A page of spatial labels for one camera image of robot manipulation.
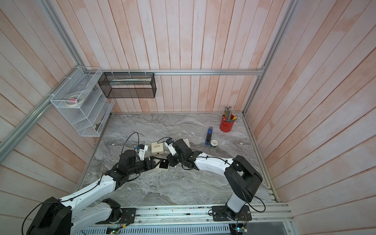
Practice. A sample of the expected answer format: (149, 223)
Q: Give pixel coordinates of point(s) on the coloured pencils bundle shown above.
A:
(228, 116)

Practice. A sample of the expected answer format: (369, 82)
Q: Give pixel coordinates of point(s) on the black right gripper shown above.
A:
(171, 158)

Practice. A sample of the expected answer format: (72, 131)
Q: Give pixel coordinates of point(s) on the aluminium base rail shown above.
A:
(176, 216)

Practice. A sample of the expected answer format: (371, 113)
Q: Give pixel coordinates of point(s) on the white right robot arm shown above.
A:
(243, 178)

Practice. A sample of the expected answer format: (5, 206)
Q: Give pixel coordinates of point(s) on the white wire mesh shelf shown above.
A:
(90, 117)

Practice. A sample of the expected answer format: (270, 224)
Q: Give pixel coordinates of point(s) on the cream small gift box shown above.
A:
(187, 142)

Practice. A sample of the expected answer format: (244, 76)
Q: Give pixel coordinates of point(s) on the black wire mesh basket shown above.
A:
(128, 85)

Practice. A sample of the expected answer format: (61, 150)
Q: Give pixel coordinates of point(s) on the cream large gift box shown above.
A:
(157, 148)

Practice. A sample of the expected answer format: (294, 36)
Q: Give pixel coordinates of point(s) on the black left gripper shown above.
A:
(152, 165)

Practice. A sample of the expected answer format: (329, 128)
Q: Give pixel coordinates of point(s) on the cream drawer jewelry box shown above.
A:
(162, 164)

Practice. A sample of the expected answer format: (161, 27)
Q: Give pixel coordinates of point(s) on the red pencil cup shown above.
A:
(226, 126)

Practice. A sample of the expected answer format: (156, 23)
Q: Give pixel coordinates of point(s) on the tape roll on shelf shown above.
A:
(74, 100)

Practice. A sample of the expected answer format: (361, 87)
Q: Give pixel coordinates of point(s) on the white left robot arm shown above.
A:
(53, 216)

